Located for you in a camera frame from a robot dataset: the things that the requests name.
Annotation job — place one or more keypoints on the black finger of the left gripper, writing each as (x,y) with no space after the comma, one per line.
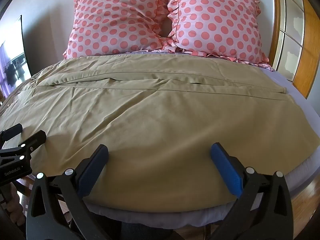
(28,146)
(9,133)

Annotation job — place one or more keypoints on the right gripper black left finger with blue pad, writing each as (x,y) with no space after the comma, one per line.
(56,206)

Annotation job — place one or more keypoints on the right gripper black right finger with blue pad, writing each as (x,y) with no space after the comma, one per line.
(263,208)

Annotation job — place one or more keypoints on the khaki beige pants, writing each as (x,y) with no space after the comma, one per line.
(60,102)

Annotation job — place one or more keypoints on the lavender bed sheet mattress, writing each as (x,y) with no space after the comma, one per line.
(160,116)

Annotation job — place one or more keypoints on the wooden framed closet door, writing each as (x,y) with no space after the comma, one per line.
(291,37)

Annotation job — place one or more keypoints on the left pink polka-dot pillow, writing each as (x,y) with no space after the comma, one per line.
(105,27)

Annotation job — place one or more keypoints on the pink polka-dot pillow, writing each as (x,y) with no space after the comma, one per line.
(222,28)
(105,27)

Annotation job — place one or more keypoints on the right pink polka-dot pillow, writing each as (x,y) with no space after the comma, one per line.
(222,28)

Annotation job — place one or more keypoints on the dark framed wall mirror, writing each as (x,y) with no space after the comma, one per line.
(14,65)

